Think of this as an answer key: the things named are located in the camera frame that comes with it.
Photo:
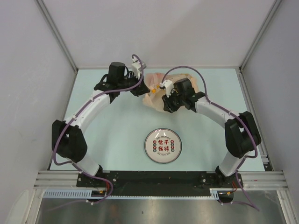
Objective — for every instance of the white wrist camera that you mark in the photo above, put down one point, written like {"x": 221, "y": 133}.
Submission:
{"x": 136, "y": 68}
{"x": 168, "y": 86}

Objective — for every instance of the left aluminium corner post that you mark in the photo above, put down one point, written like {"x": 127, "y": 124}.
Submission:
{"x": 56, "y": 33}

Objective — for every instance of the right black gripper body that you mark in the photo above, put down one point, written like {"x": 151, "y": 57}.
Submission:
{"x": 175, "y": 101}

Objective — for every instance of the aluminium corner post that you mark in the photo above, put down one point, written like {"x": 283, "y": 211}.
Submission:
{"x": 56, "y": 33}
{"x": 265, "y": 24}

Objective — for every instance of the white printed round plate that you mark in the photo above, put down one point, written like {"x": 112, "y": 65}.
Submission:
{"x": 163, "y": 145}

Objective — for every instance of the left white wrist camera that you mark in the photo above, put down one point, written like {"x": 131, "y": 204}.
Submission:
{"x": 136, "y": 68}

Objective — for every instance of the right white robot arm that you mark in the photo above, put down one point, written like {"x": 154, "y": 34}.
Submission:
{"x": 241, "y": 133}

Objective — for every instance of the white slotted cable duct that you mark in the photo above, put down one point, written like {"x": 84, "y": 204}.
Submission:
{"x": 95, "y": 195}

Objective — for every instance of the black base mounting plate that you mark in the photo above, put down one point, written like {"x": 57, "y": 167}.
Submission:
{"x": 161, "y": 183}

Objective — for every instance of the translucent orange plastic bag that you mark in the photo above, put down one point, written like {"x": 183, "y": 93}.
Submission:
{"x": 153, "y": 99}

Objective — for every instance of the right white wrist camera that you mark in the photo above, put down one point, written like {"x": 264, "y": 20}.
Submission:
{"x": 168, "y": 86}

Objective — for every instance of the right aluminium corner post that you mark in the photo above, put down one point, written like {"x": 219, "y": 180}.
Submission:
{"x": 265, "y": 24}

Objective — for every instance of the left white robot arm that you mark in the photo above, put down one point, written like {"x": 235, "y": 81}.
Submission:
{"x": 68, "y": 139}

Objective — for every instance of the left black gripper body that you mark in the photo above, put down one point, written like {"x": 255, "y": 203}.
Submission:
{"x": 127, "y": 82}

